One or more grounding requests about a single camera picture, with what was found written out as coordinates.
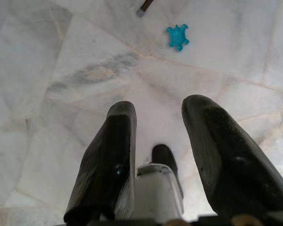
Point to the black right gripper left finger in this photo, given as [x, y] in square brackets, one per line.
[103, 150]

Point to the white robot leg black foot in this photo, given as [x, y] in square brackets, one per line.
[155, 188]

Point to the blue turtle toy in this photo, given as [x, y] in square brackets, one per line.
[177, 37]

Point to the brown furniture leg grey cap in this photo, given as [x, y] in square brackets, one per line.
[143, 7]

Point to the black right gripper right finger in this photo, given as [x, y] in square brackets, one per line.
[228, 155]

